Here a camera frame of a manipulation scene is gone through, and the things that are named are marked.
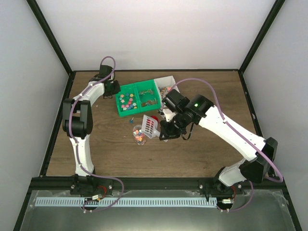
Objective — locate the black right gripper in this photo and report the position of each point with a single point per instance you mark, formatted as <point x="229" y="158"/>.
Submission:
<point x="166" y="134"/>

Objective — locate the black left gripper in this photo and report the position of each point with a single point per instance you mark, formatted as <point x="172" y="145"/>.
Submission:
<point x="117" y="90"/>

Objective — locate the lilac slotted plastic scoop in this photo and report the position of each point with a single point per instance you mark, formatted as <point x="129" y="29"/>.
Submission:
<point x="149" y="127"/>

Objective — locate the green bin with square lollipops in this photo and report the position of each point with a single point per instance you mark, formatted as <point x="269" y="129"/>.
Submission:
<point x="148" y="97"/>

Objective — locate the green bin with star candies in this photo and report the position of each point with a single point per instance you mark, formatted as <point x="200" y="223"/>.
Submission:
<point x="127" y="101"/>

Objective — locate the red round lid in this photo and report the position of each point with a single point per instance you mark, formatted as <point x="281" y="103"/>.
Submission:
<point x="155" y="118"/>

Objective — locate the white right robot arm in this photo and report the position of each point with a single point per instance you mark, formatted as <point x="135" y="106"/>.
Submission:
<point x="257" y="151"/>

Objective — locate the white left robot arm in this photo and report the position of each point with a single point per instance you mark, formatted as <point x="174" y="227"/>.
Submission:
<point x="78" y="120"/>

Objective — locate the clear plastic jar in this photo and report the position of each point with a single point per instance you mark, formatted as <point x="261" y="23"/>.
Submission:
<point x="139" y="137"/>

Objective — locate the white bin with swirl lollipops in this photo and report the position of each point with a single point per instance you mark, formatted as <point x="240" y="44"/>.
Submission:
<point x="164" y="85"/>

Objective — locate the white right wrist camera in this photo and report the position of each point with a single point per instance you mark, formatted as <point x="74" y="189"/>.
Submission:
<point x="168" y="114"/>

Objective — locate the black front mounting rail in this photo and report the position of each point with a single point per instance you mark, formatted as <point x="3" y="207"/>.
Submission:
<point x="90" y="185"/>

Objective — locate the black enclosure frame post left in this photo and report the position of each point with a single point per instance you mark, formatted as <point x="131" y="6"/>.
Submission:
<point x="49" y="34"/>

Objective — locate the light blue slotted cable duct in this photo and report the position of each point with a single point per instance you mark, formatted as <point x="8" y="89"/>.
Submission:
<point x="127" y="202"/>

